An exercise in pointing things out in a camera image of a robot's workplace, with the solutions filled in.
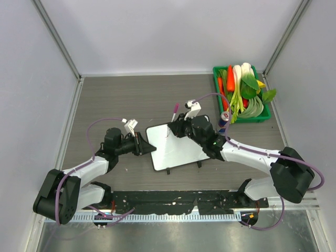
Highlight magenta capped white marker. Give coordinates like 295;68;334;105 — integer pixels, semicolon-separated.
166;103;179;137

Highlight white slotted cable duct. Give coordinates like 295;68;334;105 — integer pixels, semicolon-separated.
45;212;242;223

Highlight green plastic vegetable bin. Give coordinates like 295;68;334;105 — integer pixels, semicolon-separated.
213;66;271;123

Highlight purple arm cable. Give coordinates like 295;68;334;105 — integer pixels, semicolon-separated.
54;118;136;227
194;92;326;231

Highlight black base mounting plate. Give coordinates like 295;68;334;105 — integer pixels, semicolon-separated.
110;189;270;215

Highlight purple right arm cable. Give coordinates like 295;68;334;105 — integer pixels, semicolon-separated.
194;92;326;231

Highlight small orange carrot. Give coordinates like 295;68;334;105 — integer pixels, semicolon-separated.
217;77;228;111

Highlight pale green bok choy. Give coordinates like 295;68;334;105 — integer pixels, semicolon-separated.
238;96;264;119

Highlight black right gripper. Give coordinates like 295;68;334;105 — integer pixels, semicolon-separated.
169;111;206;147

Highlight yellow pepper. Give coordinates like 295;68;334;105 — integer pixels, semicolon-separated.
257;80;266;94

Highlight large orange carrot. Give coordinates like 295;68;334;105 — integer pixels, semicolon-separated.
226;65;235;92

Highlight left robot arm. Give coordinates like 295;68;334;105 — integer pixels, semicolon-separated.
33;128;156;225

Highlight red chili pepper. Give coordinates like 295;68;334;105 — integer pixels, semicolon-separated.
242;98;249;109

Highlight blue silver drink can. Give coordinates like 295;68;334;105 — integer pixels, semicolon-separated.
216;111;230;135

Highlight green celery stalks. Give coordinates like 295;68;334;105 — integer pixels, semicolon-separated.
226;87;244;124

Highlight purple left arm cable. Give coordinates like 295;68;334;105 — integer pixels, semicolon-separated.
54;118;136;227

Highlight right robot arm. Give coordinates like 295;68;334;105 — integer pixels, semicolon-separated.
167;114;315;207

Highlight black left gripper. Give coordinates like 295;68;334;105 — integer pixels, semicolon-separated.
115;132;155;156

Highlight white green bok choy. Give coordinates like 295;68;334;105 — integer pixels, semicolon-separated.
233;62;260;100

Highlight white whiteboard black frame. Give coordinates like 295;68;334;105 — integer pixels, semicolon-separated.
145;124;209;171

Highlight green leaf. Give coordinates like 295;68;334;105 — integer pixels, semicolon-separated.
262;89;277;104

